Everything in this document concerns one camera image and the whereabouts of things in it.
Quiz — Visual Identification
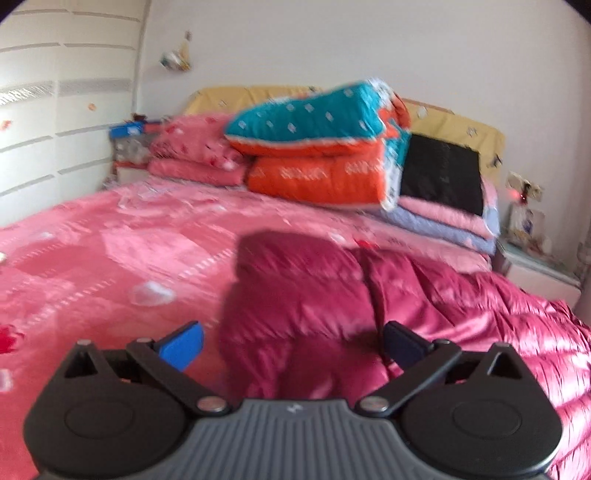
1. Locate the magenta shiny down jacket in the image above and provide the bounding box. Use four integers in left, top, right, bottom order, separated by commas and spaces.
218, 231, 590, 479

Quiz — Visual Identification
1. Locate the pink plush bed cover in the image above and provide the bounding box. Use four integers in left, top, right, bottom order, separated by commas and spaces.
1, 180, 490, 479

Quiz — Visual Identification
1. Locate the pink lilac folded bedding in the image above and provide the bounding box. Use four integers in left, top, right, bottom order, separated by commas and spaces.
374, 179, 501, 256

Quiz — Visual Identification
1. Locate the white bedside table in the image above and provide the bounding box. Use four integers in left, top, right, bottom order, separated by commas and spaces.
492, 239, 582, 309

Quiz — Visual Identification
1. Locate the pink folded blanket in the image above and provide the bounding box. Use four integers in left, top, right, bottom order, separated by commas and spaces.
147, 113, 250, 187

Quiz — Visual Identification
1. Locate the blue storage box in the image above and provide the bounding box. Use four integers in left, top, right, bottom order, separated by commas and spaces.
109, 121, 162, 184

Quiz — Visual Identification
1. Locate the teal orange folded quilt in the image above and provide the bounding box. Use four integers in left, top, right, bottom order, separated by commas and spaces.
225, 79, 412, 211

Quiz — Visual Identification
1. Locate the yellow headboard cover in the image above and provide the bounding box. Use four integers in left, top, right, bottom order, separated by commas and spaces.
184, 79, 505, 183

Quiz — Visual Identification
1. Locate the white sliding wardrobe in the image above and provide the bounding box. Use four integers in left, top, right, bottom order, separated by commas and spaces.
1, 0, 149, 225

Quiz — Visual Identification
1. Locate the photo frame on nightstand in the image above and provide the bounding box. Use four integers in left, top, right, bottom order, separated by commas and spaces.
507, 204, 545, 254

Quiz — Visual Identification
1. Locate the wall socket with red light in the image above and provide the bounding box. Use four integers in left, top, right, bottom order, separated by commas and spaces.
505, 172, 544, 203

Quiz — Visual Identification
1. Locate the wall hanging ornament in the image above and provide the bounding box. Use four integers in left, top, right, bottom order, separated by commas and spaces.
160, 31, 192, 72

